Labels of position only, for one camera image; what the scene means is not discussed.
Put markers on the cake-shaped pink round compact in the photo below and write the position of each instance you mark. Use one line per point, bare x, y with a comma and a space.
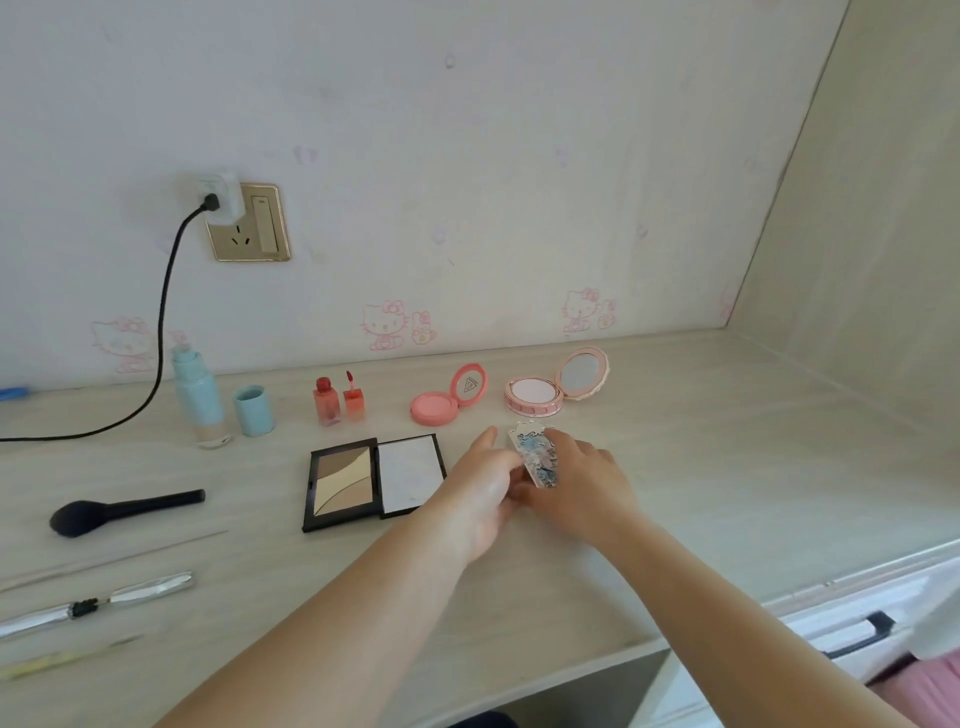
532, 394

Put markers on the white silver mascara pen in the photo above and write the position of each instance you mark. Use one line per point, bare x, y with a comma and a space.
37, 621

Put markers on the ornate silver blue palette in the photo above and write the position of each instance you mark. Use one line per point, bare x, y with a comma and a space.
536, 454

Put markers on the pink lip gloss bottle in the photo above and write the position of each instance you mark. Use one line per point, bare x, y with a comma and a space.
327, 405

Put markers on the person's left forearm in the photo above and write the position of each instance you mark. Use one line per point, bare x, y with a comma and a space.
322, 645

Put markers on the gold wall socket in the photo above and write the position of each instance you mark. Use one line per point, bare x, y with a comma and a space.
259, 225

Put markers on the white drawer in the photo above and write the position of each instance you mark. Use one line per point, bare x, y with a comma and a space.
847, 615

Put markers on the yellow thin eyeliner pencil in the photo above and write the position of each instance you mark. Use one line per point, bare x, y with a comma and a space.
60, 660

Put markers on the light blue spray bottle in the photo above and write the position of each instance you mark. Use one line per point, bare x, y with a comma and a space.
199, 397

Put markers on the person's left hand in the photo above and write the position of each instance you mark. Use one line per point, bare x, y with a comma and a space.
476, 502

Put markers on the person's right forearm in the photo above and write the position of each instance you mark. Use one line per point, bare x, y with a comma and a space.
735, 645

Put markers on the black makeup brush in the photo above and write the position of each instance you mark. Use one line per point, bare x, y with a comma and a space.
82, 517

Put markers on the white plug adapter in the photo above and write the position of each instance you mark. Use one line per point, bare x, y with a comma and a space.
223, 191

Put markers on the person's right hand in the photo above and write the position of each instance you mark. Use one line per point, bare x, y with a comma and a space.
592, 495

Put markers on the light blue bottle cap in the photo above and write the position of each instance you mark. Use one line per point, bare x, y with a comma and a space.
253, 412

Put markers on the pink cap with wand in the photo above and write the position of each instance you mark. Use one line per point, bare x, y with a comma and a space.
355, 405

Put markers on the black white Mooekiss palette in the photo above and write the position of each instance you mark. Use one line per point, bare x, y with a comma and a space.
341, 480

